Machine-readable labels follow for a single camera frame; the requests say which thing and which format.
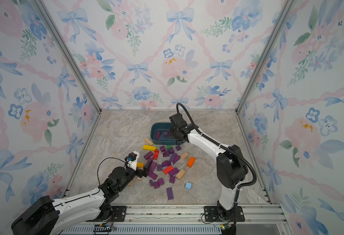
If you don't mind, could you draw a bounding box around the yellow long brick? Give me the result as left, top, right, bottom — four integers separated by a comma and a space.
143, 145, 157, 151

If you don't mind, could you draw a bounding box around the purple long brick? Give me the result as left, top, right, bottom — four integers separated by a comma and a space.
148, 171, 158, 180
167, 187, 174, 200

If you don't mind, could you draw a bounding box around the purple triangle brick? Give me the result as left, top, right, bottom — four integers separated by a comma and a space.
170, 153, 177, 162

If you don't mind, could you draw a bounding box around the natural wood brick right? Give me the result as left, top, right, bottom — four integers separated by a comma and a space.
180, 152, 189, 159

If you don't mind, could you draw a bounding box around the purple long brick front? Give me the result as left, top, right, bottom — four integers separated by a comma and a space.
167, 187, 174, 200

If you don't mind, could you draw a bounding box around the light blue cube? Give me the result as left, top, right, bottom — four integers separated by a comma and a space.
186, 182, 192, 190

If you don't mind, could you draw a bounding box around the purple brick beside red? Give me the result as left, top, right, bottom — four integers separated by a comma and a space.
169, 168, 179, 176

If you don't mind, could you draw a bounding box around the purple brick far left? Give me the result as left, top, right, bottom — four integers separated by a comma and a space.
154, 131, 161, 140

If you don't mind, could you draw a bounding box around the natural wood brick near bin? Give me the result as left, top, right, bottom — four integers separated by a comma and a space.
144, 138, 153, 146

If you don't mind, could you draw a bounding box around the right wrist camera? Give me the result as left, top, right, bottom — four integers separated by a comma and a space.
169, 113, 187, 129

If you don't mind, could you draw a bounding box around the red arch brick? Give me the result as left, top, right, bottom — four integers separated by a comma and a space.
153, 149, 159, 160

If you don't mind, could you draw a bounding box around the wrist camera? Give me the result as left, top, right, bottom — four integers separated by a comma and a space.
125, 151, 140, 171
169, 113, 187, 129

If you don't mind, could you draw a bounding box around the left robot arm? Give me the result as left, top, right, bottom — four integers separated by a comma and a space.
11, 162, 152, 235

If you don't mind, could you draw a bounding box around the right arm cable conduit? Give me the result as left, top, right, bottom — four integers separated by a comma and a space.
176, 102, 258, 203

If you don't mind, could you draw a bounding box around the red rectangular brick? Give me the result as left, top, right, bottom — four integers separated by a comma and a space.
163, 165, 174, 174

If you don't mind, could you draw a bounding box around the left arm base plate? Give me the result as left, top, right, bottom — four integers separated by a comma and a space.
87, 206, 127, 222

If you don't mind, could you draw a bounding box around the natural wood brick lower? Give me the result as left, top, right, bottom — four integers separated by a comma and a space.
175, 169, 186, 180

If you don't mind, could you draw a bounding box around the orange brick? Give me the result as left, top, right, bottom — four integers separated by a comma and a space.
187, 157, 195, 167

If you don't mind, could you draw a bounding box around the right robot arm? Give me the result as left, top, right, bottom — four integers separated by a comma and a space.
168, 127, 248, 221

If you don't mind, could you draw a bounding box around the aluminium front rail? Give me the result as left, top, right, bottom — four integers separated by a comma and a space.
47, 203, 290, 235

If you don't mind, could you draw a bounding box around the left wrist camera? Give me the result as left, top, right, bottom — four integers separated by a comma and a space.
125, 151, 140, 171

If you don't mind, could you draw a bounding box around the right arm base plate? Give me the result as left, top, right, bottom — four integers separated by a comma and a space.
202, 205, 245, 223

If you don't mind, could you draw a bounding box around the teal plastic storage bin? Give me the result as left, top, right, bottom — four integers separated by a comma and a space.
150, 122, 185, 146

